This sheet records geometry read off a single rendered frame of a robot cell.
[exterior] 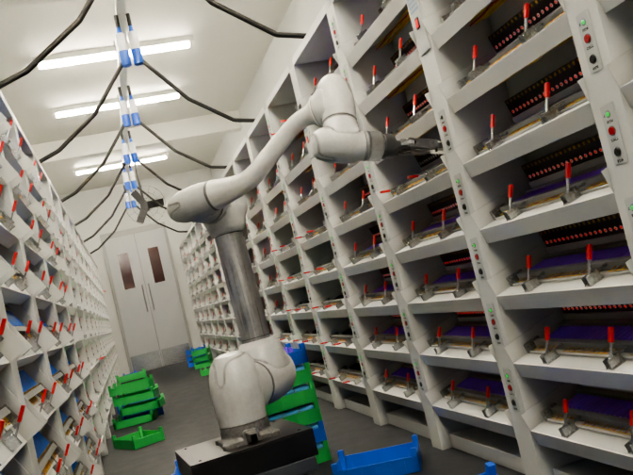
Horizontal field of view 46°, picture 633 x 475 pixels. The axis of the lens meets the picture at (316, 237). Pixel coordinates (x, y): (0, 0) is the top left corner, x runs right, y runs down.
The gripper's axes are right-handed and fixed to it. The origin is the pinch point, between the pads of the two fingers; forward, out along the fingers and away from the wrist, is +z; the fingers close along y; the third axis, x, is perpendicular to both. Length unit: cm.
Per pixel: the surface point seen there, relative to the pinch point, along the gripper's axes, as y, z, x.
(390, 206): 48.1, -0.7, 10.7
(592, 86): -79, -2, 6
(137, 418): 366, -89, 118
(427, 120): 0.2, -4.9, -8.5
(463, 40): -16.0, 0.9, -28.0
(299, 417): 90, -28, 89
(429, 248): 22.4, 2.7, 28.6
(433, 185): 7.1, -1.0, 10.3
